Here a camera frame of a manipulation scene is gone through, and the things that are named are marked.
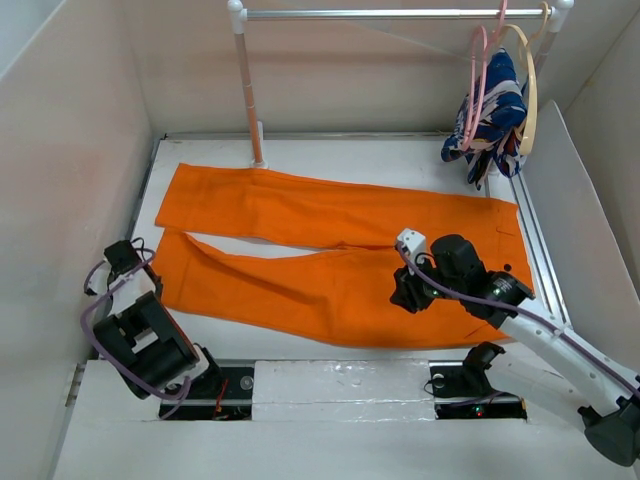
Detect blue patterned garment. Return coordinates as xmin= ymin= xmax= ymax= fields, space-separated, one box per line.
xmin=441 ymin=47 xmax=528 ymax=190

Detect orange trousers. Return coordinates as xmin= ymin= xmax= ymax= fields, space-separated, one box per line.
xmin=153 ymin=164 xmax=532 ymax=349

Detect beige hanger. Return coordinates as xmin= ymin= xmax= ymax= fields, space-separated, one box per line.
xmin=499 ymin=1 xmax=552 ymax=156

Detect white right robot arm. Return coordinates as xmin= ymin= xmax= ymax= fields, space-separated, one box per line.
xmin=390 ymin=229 xmax=639 ymax=467

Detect white foam board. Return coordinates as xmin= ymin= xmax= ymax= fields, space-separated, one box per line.
xmin=521 ymin=101 xmax=639 ymax=371

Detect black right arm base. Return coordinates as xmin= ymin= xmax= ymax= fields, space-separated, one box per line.
xmin=423 ymin=362 xmax=528 ymax=421

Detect pink hanger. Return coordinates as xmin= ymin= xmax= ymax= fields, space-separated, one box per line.
xmin=460 ymin=0 xmax=508 ymax=152

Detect white clothes rack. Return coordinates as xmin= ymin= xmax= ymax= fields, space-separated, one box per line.
xmin=226 ymin=1 xmax=573 ymax=184

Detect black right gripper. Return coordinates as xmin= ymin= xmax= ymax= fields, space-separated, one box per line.
xmin=388 ymin=250 xmax=465 ymax=313

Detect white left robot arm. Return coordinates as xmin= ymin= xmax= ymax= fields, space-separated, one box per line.
xmin=83 ymin=237 xmax=225 ymax=401

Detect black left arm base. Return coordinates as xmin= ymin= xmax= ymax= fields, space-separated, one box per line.
xmin=167 ymin=363 xmax=255 ymax=421

